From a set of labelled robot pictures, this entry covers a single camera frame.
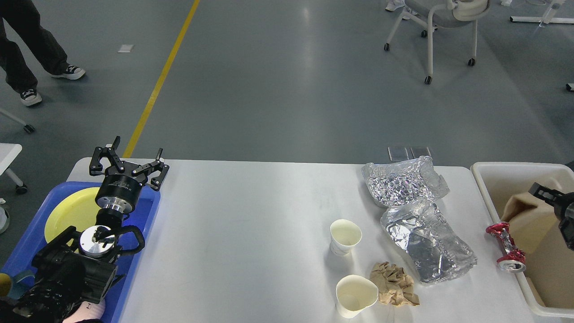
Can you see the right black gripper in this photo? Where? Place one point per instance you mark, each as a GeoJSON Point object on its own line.
{"type": "Point", "coordinates": [563, 204]}

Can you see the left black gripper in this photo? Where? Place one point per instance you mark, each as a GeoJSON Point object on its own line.
{"type": "Point", "coordinates": [119, 188]}

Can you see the yellow plastic plate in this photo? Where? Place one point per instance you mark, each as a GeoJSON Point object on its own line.
{"type": "Point", "coordinates": [78, 210]}

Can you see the brown paper bag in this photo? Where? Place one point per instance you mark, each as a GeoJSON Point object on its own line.
{"type": "Point", "coordinates": [549, 262]}

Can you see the red wrapper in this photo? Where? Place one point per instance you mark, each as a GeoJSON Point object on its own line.
{"type": "Point", "coordinates": [513, 259]}

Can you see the pink mug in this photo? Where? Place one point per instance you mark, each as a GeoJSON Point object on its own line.
{"type": "Point", "coordinates": [87, 311]}

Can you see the dark teal mug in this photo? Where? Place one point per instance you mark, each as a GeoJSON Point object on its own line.
{"type": "Point", "coordinates": [14, 287]}

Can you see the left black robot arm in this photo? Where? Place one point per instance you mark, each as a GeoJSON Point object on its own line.
{"type": "Point", "coordinates": [79, 266]}

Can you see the blue plastic tray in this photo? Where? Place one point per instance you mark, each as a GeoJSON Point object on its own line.
{"type": "Point", "coordinates": [33, 240]}

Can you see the white plastic bin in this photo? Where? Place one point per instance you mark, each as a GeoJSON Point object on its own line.
{"type": "Point", "coordinates": [497, 182]}

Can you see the white side table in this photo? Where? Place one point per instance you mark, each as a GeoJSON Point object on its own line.
{"type": "Point", "coordinates": [8, 153]}

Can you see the grey floor plates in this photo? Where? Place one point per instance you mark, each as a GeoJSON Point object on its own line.
{"type": "Point", "coordinates": [402, 153]}

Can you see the person in dark trousers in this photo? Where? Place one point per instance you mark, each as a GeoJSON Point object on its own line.
{"type": "Point", "coordinates": [23, 17]}

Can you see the crumpled brown paper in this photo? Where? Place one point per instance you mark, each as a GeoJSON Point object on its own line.
{"type": "Point", "coordinates": [395, 287]}

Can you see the upper white paper cup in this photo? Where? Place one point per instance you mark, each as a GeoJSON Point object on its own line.
{"type": "Point", "coordinates": [344, 236]}

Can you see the white paper cup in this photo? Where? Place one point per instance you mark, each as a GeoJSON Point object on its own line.
{"type": "Point", "coordinates": [344, 236]}
{"type": "Point", "coordinates": [354, 293]}

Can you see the white wheeled chair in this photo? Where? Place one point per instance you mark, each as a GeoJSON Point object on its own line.
{"type": "Point", "coordinates": [435, 14]}

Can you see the lower white paper cup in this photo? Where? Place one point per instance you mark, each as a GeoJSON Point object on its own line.
{"type": "Point", "coordinates": [354, 293]}

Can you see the white table frame base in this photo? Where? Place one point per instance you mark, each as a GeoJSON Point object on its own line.
{"type": "Point", "coordinates": [548, 17]}

